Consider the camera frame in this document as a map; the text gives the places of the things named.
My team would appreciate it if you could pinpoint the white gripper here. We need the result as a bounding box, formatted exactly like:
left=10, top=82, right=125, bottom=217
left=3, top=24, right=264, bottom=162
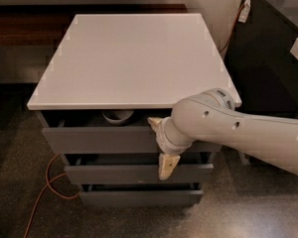
left=147, top=117, right=193, bottom=180

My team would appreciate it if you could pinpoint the grey top drawer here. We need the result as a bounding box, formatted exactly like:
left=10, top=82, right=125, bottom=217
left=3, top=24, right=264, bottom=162
left=43, top=109, right=171, bottom=154

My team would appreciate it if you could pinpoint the grey drawer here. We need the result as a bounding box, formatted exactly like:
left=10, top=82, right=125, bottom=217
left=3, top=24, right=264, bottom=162
left=65, top=153, right=214, bottom=184
left=43, top=109, right=171, bottom=154
left=80, top=182, right=203, bottom=207

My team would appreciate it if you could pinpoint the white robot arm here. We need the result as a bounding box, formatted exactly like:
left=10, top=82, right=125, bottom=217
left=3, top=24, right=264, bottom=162
left=148, top=88, right=298, bottom=179

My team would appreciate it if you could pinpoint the grey middle drawer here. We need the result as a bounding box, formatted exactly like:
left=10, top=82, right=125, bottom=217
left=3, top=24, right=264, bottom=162
left=65, top=153, right=214, bottom=184

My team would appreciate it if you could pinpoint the grey bottom drawer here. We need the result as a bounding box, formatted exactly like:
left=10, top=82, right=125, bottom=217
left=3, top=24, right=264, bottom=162
left=80, top=182, right=203, bottom=207

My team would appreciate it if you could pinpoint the grey drawer cabinet white top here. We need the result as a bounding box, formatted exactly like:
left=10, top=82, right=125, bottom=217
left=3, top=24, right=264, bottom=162
left=26, top=13, right=242, bottom=207

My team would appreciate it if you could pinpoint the white bowl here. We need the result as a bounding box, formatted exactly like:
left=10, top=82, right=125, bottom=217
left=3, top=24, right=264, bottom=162
left=102, top=110, right=134, bottom=126

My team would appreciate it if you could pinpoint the black cabinet on right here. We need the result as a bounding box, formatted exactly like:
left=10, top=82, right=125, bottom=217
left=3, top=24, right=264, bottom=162
left=224, top=0, right=298, bottom=119

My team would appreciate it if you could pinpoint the dark wooden bench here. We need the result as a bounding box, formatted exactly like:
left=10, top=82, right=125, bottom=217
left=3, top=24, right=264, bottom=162
left=0, top=4, right=188, bottom=47

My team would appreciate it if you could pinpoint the orange cable on floor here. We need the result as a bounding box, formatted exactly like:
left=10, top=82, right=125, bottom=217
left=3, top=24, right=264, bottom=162
left=23, top=153, right=81, bottom=238

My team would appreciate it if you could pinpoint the white cable tag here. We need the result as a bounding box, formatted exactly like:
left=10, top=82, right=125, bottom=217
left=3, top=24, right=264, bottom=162
left=238, top=0, right=251, bottom=23

